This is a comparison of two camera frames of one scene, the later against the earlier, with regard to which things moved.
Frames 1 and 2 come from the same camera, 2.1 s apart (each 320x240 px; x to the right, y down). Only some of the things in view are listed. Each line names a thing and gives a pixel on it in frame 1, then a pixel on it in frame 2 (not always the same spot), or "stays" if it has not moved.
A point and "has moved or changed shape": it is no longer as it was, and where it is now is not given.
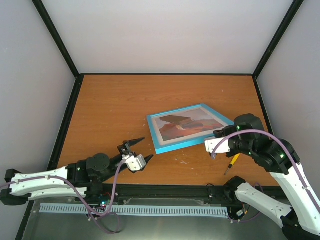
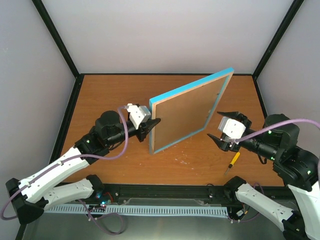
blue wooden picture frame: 168,147 has moved or changed shape
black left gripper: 128,143 to 145,127
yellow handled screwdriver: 232,163 stays
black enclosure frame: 66,121 stays
